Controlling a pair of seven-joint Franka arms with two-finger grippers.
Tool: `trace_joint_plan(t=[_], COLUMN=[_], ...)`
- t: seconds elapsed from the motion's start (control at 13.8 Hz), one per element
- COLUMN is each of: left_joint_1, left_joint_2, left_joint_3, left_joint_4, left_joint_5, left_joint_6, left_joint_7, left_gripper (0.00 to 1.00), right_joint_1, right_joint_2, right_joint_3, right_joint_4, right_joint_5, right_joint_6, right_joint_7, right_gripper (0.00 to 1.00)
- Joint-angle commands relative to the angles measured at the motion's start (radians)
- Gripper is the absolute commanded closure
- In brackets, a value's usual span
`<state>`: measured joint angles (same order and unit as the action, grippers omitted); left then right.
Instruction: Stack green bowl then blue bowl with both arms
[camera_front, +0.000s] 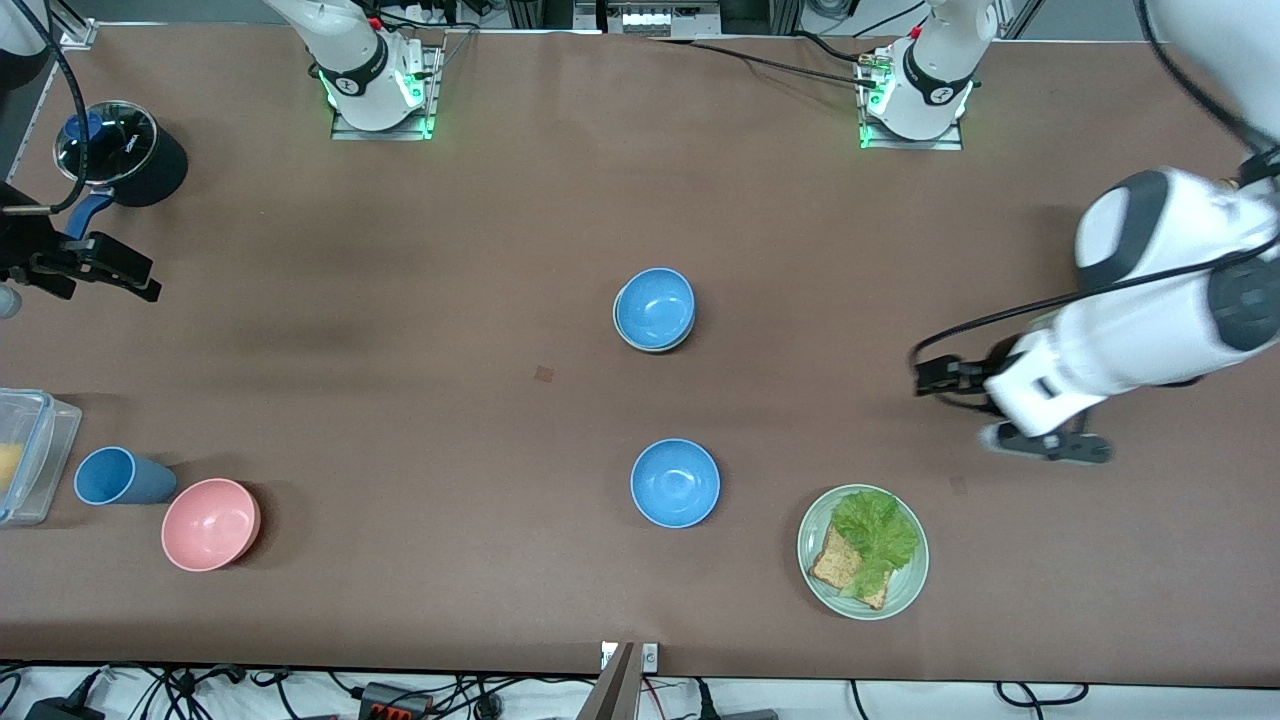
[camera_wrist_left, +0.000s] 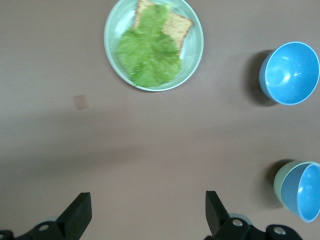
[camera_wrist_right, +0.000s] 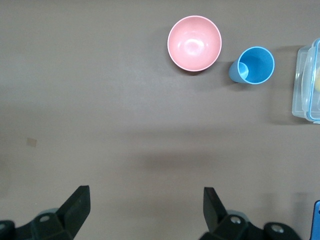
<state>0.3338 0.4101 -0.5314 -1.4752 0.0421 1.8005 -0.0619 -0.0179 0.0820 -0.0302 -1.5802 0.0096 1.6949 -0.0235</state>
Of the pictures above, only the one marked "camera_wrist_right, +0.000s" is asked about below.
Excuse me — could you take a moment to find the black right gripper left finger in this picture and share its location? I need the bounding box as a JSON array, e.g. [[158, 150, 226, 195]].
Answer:
[[0, 185, 91, 240]]

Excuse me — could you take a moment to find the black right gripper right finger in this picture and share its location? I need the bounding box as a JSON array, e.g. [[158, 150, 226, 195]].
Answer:
[[199, 186, 301, 240]]

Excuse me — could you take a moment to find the pink bowl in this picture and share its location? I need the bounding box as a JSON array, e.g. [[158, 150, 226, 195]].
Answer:
[[167, 15, 223, 73]]

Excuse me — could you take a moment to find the blue plastic cup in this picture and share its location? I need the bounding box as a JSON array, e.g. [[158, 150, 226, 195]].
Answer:
[[228, 46, 276, 86]]

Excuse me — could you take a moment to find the clear plastic food container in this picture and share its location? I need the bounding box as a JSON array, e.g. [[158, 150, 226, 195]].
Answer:
[[291, 37, 320, 125]]

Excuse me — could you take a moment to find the black pot with blue handle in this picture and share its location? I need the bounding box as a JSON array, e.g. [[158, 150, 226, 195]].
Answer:
[[310, 199, 320, 240]]

